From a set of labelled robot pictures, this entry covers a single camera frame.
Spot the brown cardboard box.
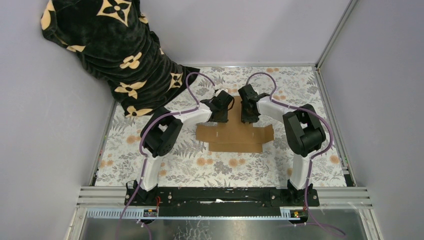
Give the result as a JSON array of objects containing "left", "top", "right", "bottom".
[{"left": 195, "top": 96, "right": 275, "bottom": 153}]

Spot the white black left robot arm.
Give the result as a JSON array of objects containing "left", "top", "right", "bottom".
[{"left": 133, "top": 90, "right": 235, "bottom": 206}]

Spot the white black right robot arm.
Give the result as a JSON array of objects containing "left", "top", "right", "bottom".
[{"left": 238, "top": 84, "right": 326, "bottom": 206}]

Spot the floral patterned table mat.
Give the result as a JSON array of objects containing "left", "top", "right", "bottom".
[{"left": 93, "top": 66, "right": 327, "bottom": 187}]

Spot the black floral plush blanket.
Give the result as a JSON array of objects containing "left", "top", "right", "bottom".
[{"left": 40, "top": 0, "right": 199, "bottom": 117}]

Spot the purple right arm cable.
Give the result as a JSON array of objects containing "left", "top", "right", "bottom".
[{"left": 245, "top": 72, "right": 347, "bottom": 240}]

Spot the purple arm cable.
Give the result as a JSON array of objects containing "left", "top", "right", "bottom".
[
  {"left": 245, "top": 72, "right": 347, "bottom": 240},
  {"left": 114, "top": 71, "right": 226, "bottom": 240}
]

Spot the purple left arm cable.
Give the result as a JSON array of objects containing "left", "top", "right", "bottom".
[{"left": 114, "top": 71, "right": 226, "bottom": 240}]

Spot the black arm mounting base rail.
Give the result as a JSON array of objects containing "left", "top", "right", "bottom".
[{"left": 124, "top": 186, "right": 320, "bottom": 215}]

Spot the aluminium frame post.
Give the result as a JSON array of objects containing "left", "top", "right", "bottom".
[{"left": 315, "top": 0, "right": 359, "bottom": 69}]

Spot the white slotted cable duct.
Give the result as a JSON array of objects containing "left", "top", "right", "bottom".
[{"left": 85, "top": 207, "right": 301, "bottom": 221}]

